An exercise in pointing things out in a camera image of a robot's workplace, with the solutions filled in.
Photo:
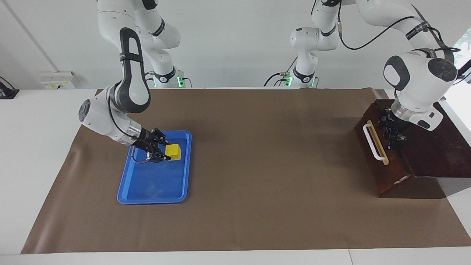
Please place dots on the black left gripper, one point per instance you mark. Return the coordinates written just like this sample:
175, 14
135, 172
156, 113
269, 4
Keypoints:
393, 123

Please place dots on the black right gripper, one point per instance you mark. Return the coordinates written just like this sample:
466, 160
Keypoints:
147, 143

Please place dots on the yellow cube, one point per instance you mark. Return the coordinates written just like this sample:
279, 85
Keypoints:
173, 152

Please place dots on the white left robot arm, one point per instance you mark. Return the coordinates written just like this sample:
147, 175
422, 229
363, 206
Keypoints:
415, 84

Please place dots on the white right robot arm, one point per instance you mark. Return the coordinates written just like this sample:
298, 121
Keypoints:
99, 117

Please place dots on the blue plastic tray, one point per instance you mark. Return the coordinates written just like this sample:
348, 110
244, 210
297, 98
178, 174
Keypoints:
154, 180

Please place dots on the dark wooden cabinet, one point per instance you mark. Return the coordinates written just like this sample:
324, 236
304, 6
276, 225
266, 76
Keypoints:
438, 154

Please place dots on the brown table mat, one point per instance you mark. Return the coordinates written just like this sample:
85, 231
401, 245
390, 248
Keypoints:
257, 176

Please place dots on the bright window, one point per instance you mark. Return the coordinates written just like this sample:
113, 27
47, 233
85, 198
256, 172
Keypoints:
464, 44

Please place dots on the black stand base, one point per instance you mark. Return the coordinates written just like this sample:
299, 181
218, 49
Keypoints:
7, 92

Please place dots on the black angled camera stand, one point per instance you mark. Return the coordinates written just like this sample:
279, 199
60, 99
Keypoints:
465, 68

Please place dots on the white wall socket box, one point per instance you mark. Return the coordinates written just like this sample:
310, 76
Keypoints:
57, 81

